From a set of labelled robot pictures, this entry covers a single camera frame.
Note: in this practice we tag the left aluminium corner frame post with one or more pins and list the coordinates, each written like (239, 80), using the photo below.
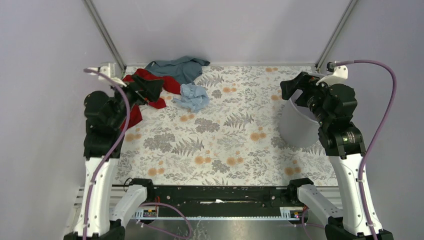
(102, 29)

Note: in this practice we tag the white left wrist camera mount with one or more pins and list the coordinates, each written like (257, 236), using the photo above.
(111, 70)

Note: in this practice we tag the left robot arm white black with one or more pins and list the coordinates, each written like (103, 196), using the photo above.
(107, 119)

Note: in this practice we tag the floral patterned table mat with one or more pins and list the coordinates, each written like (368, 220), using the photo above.
(233, 141)

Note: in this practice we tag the aluminium corner frame post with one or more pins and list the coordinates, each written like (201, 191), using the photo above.
(102, 29)
(335, 34)

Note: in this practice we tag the light blue plastic trash bag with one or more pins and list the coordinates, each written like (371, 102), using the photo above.
(193, 97)

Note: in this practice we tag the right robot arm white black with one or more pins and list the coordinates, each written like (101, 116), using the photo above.
(333, 105)

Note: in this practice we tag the grey-blue cloth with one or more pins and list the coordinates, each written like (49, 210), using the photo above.
(184, 69)

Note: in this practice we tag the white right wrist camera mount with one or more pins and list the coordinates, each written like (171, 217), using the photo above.
(338, 74)

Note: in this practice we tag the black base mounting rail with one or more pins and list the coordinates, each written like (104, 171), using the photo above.
(221, 201)

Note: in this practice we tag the right aluminium corner frame post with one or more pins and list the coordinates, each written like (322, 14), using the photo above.
(335, 34)

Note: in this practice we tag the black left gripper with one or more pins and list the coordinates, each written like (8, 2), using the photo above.
(152, 88)

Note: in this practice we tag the red cloth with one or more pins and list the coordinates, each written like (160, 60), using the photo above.
(169, 84)

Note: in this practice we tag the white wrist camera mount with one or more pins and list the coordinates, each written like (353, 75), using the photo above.
(338, 74)
(111, 70)

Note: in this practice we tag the grey trash bin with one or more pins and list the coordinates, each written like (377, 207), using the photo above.
(297, 126)

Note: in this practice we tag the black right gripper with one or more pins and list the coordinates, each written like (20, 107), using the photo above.
(305, 82)

